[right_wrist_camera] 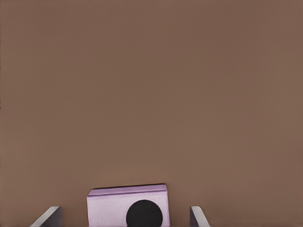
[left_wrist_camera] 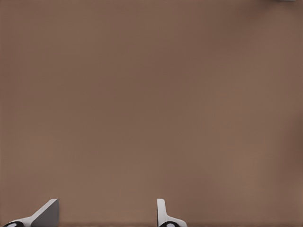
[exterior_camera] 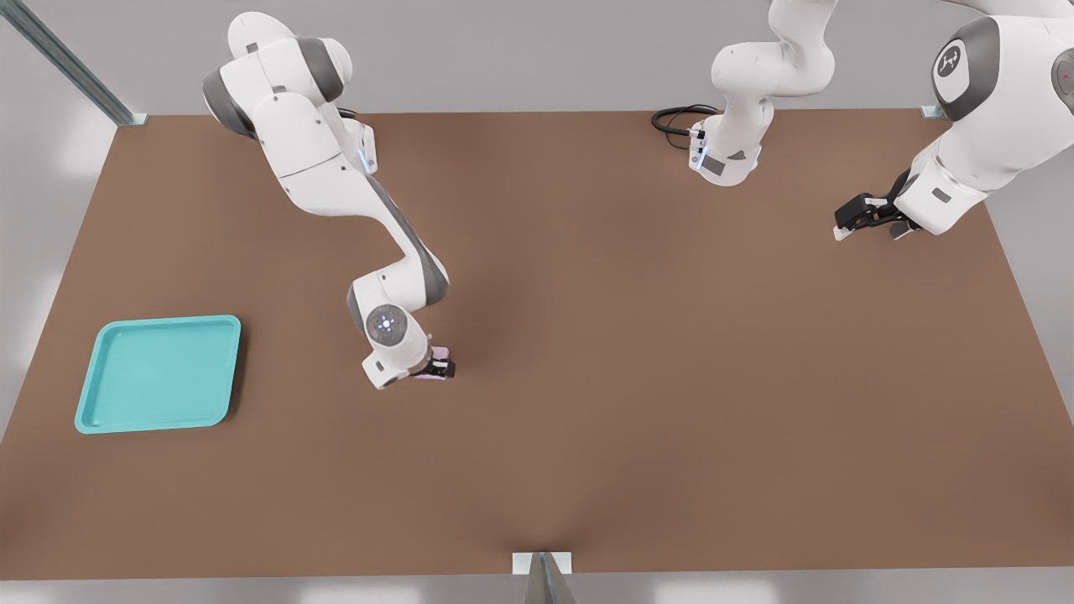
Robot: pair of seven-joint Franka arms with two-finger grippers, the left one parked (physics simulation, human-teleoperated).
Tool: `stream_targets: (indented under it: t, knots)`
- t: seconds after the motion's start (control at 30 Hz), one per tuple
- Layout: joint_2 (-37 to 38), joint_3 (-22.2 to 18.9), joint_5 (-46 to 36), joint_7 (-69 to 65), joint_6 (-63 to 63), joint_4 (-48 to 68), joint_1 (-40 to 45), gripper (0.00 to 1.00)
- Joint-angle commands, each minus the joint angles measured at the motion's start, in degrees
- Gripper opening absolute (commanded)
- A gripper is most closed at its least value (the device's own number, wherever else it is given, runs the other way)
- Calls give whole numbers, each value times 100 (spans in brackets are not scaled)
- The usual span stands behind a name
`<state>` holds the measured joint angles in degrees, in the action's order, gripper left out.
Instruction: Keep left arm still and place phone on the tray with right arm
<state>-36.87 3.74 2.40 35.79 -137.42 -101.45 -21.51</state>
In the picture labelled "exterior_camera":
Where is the pale blue-green tray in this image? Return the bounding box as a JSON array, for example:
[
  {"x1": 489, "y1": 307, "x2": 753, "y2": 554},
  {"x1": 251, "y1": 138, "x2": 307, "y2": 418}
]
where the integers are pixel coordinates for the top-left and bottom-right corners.
[{"x1": 75, "y1": 315, "x2": 242, "y2": 435}]

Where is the pale lilac phone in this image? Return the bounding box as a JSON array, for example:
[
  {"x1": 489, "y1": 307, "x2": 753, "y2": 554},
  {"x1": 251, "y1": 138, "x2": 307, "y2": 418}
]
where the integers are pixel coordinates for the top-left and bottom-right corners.
[{"x1": 414, "y1": 345, "x2": 455, "y2": 384}]

